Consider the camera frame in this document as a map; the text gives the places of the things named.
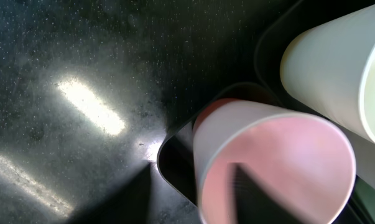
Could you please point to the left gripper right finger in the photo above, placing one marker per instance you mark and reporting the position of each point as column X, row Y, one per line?
column 252, row 202

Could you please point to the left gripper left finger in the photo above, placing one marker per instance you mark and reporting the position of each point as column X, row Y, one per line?
column 128, row 205

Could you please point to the pink cup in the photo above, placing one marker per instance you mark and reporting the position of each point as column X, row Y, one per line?
column 283, row 146

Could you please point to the black tray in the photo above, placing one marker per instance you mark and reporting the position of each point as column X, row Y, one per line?
column 174, row 169

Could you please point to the pale green cup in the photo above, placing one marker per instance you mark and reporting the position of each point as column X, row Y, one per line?
column 324, row 62

